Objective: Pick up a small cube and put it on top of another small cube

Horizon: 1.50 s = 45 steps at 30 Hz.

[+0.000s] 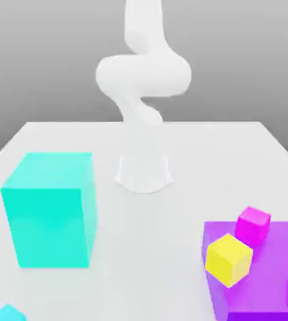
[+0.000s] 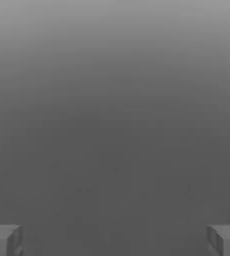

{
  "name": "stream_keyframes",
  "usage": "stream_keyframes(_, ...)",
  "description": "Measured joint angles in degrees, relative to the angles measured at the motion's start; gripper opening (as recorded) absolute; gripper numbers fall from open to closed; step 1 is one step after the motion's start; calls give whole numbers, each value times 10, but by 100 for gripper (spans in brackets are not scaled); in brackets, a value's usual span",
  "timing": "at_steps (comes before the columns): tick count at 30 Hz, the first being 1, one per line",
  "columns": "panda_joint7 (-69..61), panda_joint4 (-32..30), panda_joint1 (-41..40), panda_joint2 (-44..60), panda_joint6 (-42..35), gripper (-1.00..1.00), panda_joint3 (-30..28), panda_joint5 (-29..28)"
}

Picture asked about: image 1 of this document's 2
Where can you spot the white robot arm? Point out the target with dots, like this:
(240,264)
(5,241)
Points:
(143,75)

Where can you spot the small magenta cube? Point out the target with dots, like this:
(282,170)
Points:
(252,225)

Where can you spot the small yellow cube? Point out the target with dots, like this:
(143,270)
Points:
(227,260)

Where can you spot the small cyan cube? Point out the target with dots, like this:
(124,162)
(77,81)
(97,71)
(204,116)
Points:
(8,314)

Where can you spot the large turquoise box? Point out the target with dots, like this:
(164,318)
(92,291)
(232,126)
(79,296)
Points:
(45,220)

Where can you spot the large purple box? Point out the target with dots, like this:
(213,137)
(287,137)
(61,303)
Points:
(266,286)

